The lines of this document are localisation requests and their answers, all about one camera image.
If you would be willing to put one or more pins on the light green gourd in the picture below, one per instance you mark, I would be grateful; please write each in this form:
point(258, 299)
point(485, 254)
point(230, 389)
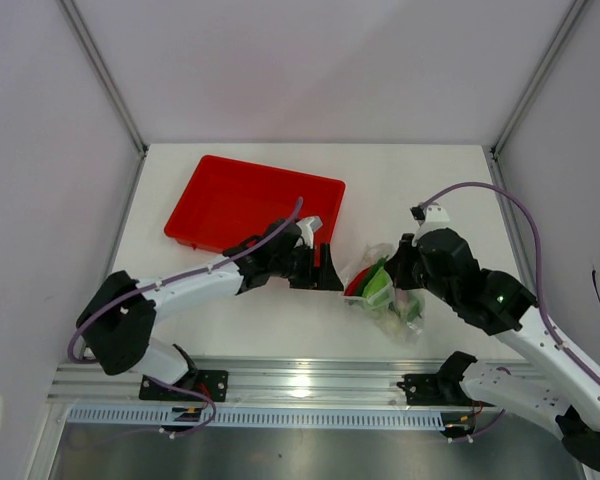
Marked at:
point(378, 292)

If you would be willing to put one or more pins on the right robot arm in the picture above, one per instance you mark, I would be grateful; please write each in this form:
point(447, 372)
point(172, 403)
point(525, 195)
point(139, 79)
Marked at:
point(495, 302)

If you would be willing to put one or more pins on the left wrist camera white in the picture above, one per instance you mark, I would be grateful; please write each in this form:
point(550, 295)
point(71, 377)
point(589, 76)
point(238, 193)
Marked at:
point(309, 226)

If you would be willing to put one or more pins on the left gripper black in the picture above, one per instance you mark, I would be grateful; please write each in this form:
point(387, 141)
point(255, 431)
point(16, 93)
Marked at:
point(323, 277)

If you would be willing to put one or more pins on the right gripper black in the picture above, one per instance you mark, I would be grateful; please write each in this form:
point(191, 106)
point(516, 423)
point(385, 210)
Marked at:
point(398, 264)

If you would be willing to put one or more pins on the white slotted cable duct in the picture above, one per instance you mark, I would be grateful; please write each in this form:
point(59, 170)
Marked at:
point(250, 417)

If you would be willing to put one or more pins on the aluminium rail base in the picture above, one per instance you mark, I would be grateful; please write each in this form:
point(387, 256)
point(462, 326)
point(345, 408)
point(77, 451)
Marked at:
point(257, 382)

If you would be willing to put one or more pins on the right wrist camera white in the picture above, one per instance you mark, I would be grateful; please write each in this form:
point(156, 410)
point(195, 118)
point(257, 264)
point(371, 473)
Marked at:
point(429, 218)

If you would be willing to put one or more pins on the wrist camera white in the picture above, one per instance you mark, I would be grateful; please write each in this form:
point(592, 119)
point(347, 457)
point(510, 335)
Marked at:
point(309, 226)
point(429, 218)

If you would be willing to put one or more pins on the red plastic tray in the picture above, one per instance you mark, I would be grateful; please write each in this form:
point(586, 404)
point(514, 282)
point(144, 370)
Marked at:
point(226, 201)

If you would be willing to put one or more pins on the purple eggplant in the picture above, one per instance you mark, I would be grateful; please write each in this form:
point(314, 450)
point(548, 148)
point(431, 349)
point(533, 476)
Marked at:
point(401, 303)

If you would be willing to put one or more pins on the frame post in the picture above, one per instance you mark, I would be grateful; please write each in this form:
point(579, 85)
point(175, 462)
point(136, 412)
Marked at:
point(541, 72)
point(87, 43)

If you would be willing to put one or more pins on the red chili pepper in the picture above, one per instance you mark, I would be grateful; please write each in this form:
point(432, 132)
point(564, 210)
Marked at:
point(354, 285)

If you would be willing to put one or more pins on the clear zip top bag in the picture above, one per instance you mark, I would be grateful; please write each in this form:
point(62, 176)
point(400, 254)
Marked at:
point(400, 330)

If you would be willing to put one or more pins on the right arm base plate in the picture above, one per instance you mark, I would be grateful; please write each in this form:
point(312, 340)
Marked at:
point(425, 390)

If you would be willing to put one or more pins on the right frame post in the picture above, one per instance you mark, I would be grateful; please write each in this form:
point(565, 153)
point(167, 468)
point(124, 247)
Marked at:
point(541, 72)

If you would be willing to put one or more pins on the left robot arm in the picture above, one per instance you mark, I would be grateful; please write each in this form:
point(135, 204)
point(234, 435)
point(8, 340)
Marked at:
point(117, 324)

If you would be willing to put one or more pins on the left frame post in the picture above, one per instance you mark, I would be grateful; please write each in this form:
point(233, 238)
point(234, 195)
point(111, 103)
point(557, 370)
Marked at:
point(87, 43)

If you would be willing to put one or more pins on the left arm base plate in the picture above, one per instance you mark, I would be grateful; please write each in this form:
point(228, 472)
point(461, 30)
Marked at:
point(211, 383)

